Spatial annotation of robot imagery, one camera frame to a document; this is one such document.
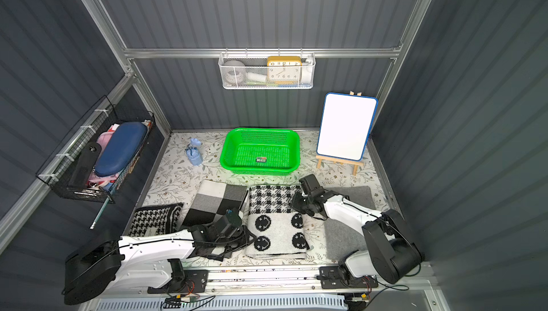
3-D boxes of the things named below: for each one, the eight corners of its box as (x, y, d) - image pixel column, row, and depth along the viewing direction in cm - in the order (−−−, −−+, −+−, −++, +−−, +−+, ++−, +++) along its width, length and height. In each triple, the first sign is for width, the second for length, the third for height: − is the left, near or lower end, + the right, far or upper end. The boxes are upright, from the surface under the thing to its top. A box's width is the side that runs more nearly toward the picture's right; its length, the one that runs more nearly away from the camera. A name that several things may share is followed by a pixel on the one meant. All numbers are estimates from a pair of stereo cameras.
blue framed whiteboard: (314, 163, 108) (324, 112, 82) (316, 143, 117) (327, 91, 91) (355, 170, 105) (380, 120, 79) (354, 148, 114) (377, 97, 88)
